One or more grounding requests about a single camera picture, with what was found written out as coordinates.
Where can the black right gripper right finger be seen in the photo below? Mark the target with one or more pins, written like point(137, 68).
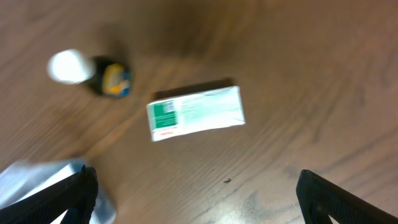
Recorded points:
point(322, 201)

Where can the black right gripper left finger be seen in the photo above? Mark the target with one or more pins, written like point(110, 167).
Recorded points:
point(75, 197)

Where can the white green medicine box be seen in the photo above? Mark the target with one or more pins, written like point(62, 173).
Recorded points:
point(195, 112)

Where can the clear plastic container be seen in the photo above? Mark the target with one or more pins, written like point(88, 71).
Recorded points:
point(25, 178)

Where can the black bottle white cap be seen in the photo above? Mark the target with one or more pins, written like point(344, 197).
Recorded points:
point(104, 75)

